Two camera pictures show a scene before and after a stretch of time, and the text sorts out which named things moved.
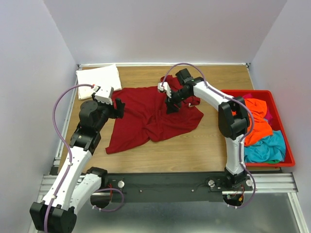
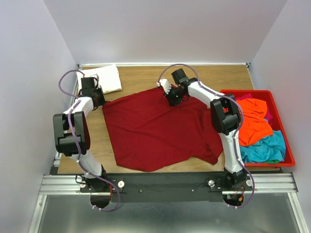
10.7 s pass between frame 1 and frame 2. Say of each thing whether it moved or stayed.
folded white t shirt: stayed
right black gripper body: stayed
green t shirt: stayed
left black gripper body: moved
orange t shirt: stayed
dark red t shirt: moved
